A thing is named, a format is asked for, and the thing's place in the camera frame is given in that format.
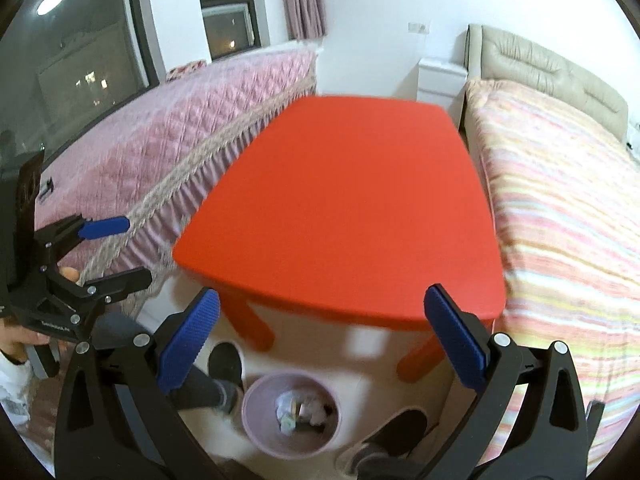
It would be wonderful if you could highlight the person's left forearm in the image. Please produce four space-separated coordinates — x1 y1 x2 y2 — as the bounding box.
0 347 38 428

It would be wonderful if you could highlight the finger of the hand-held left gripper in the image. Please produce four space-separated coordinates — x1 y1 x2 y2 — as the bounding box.
59 266 153 311
34 214 132 271

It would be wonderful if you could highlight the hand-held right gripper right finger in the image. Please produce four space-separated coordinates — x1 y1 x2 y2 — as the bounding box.
423 283 591 480

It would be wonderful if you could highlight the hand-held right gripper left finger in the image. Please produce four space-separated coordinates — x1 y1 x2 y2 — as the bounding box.
52 287 226 480

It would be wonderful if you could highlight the large dark window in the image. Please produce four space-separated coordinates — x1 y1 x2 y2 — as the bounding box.
0 0 161 181

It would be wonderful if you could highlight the striped pastel blanket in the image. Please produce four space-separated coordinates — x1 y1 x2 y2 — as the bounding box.
465 79 640 471

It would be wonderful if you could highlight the narrow dark-framed window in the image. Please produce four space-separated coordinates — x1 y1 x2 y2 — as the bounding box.
195 0 271 61

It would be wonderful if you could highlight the person's left shoe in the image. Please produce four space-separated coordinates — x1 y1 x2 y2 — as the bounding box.
207 342 245 413

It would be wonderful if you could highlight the beige padded headboard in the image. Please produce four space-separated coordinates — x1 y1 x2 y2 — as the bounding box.
466 23 630 143

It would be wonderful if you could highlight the person's left hand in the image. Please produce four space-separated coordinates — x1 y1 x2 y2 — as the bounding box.
0 266 81 363

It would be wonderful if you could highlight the white nightstand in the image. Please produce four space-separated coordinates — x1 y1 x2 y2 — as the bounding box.
417 56 468 123

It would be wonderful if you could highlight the red table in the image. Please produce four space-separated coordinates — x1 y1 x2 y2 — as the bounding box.
171 95 507 381

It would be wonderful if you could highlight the pink trash bin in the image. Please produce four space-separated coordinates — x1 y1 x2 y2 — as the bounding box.
241 371 342 460

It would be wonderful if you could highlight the person's right shoe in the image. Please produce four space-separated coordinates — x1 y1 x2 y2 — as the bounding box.
339 409 431 478

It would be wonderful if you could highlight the person's shoe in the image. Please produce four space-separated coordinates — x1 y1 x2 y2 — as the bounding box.
339 409 431 478
207 342 245 413

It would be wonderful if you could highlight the pink quilted bed cover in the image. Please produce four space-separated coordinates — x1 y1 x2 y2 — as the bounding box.
35 50 318 311

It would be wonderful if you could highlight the patterned pink cushion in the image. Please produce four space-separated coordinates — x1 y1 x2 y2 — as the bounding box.
166 60 207 82

